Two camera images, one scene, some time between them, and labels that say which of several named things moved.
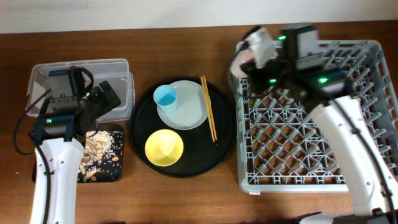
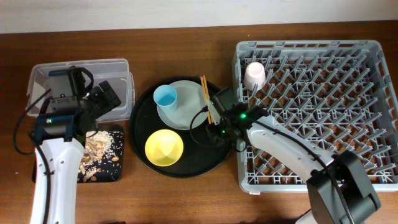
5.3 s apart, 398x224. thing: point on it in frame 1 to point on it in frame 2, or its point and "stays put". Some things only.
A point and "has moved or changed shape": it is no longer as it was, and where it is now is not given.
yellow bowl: x=165 y=148 stays put
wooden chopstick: x=207 y=91 stays put
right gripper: x=254 y=67 to x=212 y=131
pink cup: x=244 y=51 has moved or changed shape
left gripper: x=104 y=106 stays put
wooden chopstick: x=208 y=109 stays put
